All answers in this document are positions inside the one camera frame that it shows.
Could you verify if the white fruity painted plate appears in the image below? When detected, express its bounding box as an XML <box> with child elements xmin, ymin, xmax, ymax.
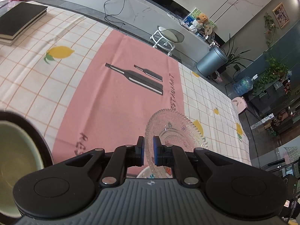
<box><xmin>136</xmin><ymin>166</ymin><xmax>172</xmax><ymax>179</ymax></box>

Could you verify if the clear glass plate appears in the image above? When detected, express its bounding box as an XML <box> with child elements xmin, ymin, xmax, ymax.
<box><xmin>145</xmin><ymin>109</ymin><xmax>208</xmax><ymax>178</ymax></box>

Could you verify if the orange steel bowl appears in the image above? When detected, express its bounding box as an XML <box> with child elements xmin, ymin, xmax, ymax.
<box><xmin>1</xmin><ymin>110</ymin><xmax>53</xmax><ymax>224</ymax></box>

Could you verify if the green ceramic bowl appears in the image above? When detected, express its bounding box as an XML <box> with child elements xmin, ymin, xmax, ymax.
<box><xmin>1</xmin><ymin>121</ymin><xmax>44</xmax><ymax>218</ymax></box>

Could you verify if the pink round fan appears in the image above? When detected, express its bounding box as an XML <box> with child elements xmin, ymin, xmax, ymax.
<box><xmin>232</xmin><ymin>97</ymin><xmax>248</xmax><ymax>114</ymax></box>

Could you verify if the blue water jug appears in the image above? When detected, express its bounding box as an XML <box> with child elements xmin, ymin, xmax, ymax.
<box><xmin>233</xmin><ymin>74</ymin><xmax>258</xmax><ymax>96</ymax></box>

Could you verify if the grey metal trash can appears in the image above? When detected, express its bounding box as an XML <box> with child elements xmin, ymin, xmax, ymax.
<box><xmin>196</xmin><ymin>47</ymin><xmax>228</xmax><ymax>77</ymax></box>

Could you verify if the white rolling stool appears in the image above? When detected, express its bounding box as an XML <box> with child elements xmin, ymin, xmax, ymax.
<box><xmin>149</xmin><ymin>26</ymin><xmax>185</xmax><ymax>57</ymax></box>

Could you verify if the potted floor plant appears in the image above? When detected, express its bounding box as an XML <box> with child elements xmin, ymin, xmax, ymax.
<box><xmin>220</xmin><ymin>34</ymin><xmax>254</xmax><ymax>73</ymax></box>

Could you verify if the hanging vine plant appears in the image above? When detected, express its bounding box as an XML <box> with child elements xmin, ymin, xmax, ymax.
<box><xmin>252</xmin><ymin>13</ymin><xmax>288</xmax><ymax>95</ymax></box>

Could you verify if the teddy bear toy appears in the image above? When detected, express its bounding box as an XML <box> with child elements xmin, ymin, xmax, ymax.
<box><xmin>196</xmin><ymin>13</ymin><xmax>209</xmax><ymax>26</ymax></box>

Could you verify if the black book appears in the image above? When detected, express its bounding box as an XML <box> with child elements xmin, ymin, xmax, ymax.
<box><xmin>1</xmin><ymin>1</ymin><xmax>48</xmax><ymax>46</ymax></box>

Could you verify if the black power cable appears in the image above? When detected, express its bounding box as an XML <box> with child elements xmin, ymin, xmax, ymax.
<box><xmin>103</xmin><ymin>0</ymin><xmax>132</xmax><ymax>30</ymax></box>

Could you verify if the framed wall picture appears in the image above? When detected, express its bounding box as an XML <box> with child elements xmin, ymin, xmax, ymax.
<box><xmin>273</xmin><ymin>3</ymin><xmax>290</xmax><ymax>29</ymax></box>

